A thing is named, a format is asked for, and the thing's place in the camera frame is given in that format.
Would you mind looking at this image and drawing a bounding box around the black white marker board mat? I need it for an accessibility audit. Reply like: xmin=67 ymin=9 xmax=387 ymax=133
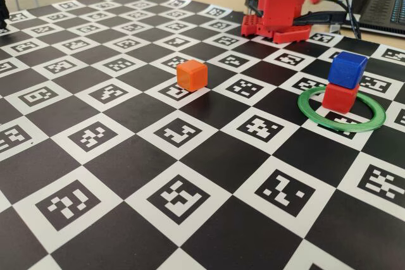
xmin=0 ymin=0 xmax=405 ymax=270

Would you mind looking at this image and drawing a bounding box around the red cube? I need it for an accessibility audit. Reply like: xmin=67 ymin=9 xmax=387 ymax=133
xmin=321 ymin=82 xmax=361 ymax=114

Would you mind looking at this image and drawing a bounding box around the dark laptop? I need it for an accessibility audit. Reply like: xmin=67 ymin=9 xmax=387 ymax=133
xmin=349 ymin=0 xmax=405 ymax=39

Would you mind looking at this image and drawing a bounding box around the black table clamp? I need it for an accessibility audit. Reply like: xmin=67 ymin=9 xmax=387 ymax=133
xmin=292 ymin=10 xmax=349 ymax=27

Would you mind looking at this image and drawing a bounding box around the blue cube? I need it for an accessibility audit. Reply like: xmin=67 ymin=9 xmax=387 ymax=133
xmin=327 ymin=51 xmax=369 ymax=90

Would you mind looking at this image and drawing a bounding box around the orange cube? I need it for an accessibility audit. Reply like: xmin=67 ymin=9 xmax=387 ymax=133
xmin=176 ymin=59 xmax=209 ymax=92

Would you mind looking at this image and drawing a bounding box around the green plastic ring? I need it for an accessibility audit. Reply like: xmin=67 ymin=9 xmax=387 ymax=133
xmin=297 ymin=86 xmax=387 ymax=133

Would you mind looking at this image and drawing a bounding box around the black tripod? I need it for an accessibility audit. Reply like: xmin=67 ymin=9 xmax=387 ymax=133
xmin=0 ymin=0 xmax=10 ymax=29

